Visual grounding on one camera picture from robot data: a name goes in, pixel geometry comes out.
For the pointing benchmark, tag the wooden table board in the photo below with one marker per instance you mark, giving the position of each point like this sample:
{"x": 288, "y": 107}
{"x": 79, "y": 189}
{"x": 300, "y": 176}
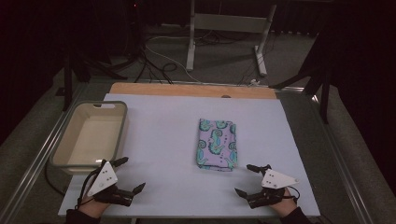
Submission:
{"x": 186, "y": 90}

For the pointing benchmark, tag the person's left hand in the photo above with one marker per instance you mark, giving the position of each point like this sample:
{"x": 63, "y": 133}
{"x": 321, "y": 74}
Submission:
{"x": 93, "y": 208}

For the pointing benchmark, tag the aluminium table frame rail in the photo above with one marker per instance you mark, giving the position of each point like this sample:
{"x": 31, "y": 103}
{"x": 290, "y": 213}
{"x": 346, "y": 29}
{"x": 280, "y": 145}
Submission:
{"x": 34, "y": 168}
{"x": 199, "y": 82}
{"x": 342, "y": 168}

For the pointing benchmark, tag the white plug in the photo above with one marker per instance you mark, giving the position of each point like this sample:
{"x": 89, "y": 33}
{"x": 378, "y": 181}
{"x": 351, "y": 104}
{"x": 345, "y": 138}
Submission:
{"x": 254, "y": 82}

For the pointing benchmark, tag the cream plastic bin grey rim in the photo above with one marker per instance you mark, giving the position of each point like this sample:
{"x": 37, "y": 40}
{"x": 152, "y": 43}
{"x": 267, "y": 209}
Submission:
{"x": 90, "y": 137}

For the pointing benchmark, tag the black stand legs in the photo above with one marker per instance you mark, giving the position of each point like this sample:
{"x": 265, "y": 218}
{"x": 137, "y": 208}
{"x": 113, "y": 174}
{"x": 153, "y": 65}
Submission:
{"x": 317, "y": 81}
{"x": 77, "y": 71}

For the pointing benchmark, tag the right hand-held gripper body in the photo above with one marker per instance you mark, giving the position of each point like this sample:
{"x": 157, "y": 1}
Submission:
{"x": 275, "y": 181}

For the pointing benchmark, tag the white metal stand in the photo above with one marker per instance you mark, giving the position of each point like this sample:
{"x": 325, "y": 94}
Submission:
{"x": 229, "y": 22}

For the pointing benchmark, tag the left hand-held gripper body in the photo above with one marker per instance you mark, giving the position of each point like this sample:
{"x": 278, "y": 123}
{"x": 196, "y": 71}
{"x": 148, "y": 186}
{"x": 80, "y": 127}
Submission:
{"x": 104, "y": 180}

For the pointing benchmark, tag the seahorse print cloth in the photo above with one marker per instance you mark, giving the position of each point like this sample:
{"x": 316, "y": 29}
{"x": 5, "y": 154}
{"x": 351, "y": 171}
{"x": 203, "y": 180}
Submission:
{"x": 217, "y": 144}

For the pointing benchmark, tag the white table mat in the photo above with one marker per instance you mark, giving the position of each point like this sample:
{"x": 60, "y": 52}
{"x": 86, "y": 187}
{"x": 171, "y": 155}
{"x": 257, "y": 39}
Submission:
{"x": 162, "y": 140}

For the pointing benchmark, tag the person's right hand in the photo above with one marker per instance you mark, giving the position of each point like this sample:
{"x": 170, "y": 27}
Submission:
{"x": 285, "y": 205}

